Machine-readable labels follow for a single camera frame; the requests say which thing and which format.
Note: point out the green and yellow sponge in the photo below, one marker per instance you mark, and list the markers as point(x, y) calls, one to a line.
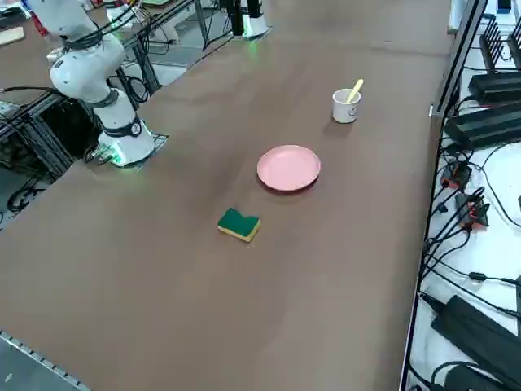
point(238, 224)

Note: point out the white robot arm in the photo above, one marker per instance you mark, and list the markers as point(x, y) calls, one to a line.
point(85, 73)
point(257, 26)

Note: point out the pink plate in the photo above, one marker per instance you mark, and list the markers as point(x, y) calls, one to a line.
point(289, 167)

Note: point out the yellow spoon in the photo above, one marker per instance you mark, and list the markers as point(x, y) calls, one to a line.
point(356, 89)

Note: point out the white smiley cup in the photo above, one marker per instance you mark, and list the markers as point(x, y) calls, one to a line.
point(346, 112)

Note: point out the wooden board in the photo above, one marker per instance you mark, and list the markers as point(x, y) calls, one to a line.
point(10, 36)

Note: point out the dark slotted rack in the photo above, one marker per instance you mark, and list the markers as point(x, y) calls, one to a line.
point(498, 45)

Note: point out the black power adapter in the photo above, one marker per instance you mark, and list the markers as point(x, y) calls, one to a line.
point(484, 126)
point(494, 87)
point(468, 379)
point(476, 338)

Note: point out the orange and black connector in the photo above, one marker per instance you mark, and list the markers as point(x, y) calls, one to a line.
point(474, 212)
point(456, 175)

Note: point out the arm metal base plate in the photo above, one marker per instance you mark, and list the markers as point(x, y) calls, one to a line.
point(260, 36)
point(159, 140)

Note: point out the black aluminium frame post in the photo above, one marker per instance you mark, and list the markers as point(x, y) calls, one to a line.
point(460, 53)

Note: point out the black aluminium frame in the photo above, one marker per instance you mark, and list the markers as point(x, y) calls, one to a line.
point(24, 130)

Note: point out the grey aluminium rail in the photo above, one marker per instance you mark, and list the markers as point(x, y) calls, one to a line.
point(40, 362)

